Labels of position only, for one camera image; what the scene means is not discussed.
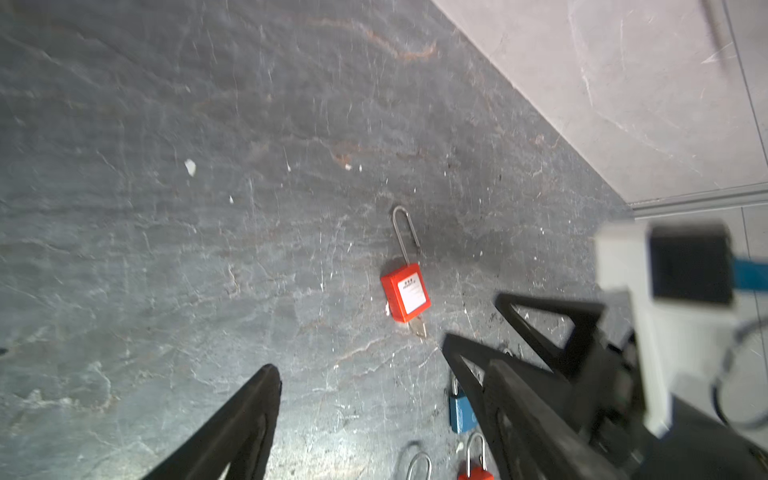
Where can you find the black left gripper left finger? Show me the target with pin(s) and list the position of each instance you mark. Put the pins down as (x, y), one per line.
(235, 443)

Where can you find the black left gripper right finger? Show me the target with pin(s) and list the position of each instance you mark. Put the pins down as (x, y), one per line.
(523, 432)

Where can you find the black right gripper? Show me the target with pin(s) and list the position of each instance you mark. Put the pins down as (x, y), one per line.
(606, 390)

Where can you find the red safety padlock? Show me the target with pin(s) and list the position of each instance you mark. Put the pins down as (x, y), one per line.
(405, 290)
(475, 464)
(420, 467)

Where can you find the blue padlock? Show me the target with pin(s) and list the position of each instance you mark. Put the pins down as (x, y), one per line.
(461, 415)

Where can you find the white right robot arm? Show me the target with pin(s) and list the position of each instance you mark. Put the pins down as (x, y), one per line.
(696, 447)

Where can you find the aluminium frame rail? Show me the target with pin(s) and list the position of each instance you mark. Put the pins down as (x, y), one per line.
(733, 197)

